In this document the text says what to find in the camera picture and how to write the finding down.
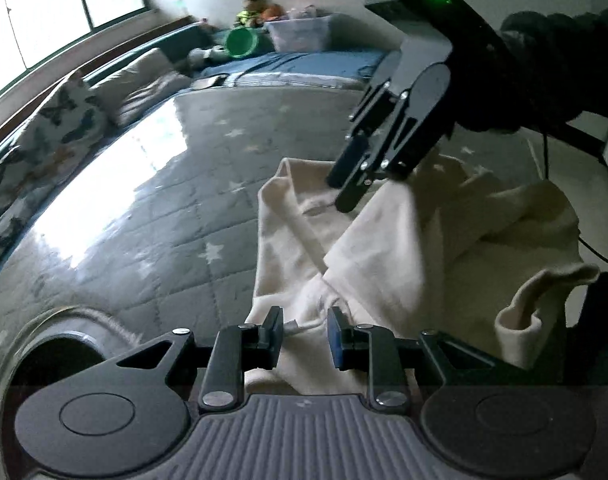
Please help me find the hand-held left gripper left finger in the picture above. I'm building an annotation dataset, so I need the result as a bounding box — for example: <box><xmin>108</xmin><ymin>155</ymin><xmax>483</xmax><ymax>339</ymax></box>
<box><xmin>118</xmin><ymin>306</ymin><xmax>285</xmax><ymax>411</ymax></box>

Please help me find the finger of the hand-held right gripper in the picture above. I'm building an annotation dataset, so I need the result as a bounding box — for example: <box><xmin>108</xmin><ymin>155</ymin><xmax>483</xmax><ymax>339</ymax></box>
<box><xmin>326</xmin><ymin>50</ymin><xmax>409</xmax><ymax>188</ymax></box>
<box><xmin>335</xmin><ymin>67</ymin><xmax>453</xmax><ymax>212</ymax></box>

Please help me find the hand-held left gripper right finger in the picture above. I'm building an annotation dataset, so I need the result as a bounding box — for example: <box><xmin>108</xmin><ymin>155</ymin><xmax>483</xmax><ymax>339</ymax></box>
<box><xmin>328</xmin><ymin>306</ymin><xmax>515</xmax><ymax>411</ymax></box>

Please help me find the cream sweatshirt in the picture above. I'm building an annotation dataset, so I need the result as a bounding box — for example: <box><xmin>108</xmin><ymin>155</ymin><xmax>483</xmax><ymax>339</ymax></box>
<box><xmin>244</xmin><ymin>155</ymin><xmax>601</xmax><ymax>396</ymax></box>

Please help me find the blue mattress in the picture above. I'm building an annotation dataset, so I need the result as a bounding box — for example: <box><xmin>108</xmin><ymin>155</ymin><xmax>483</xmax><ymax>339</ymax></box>
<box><xmin>191</xmin><ymin>50</ymin><xmax>399</xmax><ymax>92</ymax></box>

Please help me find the clear plastic storage box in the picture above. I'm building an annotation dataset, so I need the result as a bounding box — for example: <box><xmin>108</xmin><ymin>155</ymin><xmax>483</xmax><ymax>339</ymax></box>
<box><xmin>264</xmin><ymin>14</ymin><xmax>335</xmax><ymax>53</ymax></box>

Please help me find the green plastic bucket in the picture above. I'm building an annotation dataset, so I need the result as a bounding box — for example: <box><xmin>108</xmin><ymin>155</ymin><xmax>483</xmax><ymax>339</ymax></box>
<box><xmin>223</xmin><ymin>27</ymin><xmax>259</xmax><ymax>58</ymax></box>

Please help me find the orange green plush toy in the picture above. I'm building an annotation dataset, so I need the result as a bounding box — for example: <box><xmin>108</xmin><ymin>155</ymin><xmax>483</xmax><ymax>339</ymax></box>
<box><xmin>234</xmin><ymin>0</ymin><xmax>287</xmax><ymax>28</ymax></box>

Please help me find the green quilted star tablecloth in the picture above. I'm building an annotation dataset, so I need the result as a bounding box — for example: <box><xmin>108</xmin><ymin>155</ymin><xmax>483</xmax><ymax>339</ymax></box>
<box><xmin>0</xmin><ymin>82</ymin><xmax>585</xmax><ymax>480</ymax></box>

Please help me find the white grey plush toy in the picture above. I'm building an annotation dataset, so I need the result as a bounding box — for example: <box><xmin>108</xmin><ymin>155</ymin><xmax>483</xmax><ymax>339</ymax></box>
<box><xmin>186</xmin><ymin>45</ymin><xmax>229</xmax><ymax>68</ymax></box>

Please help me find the teal sofa bench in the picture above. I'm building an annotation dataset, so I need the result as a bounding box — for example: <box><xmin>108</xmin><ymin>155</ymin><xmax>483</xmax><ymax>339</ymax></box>
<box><xmin>0</xmin><ymin>20</ymin><xmax>219</xmax><ymax>271</ymax></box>

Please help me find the round black induction cooktop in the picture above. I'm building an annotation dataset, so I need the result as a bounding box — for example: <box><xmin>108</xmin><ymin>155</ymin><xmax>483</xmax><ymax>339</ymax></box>
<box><xmin>4</xmin><ymin>330</ymin><xmax>114</xmax><ymax>480</ymax></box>

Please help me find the beige cushion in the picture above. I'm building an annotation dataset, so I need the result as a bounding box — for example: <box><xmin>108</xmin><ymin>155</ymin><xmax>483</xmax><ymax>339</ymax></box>
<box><xmin>91</xmin><ymin>47</ymin><xmax>192</xmax><ymax>126</ymax></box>

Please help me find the butterfly print pillow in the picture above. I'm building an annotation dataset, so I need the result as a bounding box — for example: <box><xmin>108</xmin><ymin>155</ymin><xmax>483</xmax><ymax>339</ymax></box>
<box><xmin>21</xmin><ymin>71</ymin><xmax>109</xmax><ymax>171</ymax></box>
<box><xmin>0</xmin><ymin>145</ymin><xmax>104</xmax><ymax>273</ymax></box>

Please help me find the green framed window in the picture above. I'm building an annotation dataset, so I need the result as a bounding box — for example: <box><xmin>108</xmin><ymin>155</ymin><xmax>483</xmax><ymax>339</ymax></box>
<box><xmin>0</xmin><ymin>0</ymin><xmax>157</xmax><ymax>106</ymax></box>

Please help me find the black cable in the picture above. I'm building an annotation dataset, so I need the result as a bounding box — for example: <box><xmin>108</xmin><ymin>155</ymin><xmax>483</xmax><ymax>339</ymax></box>
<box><xmin>539</xmin><ymin>132</ymin><xmax>608</xmax><ymax>271</ymax></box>

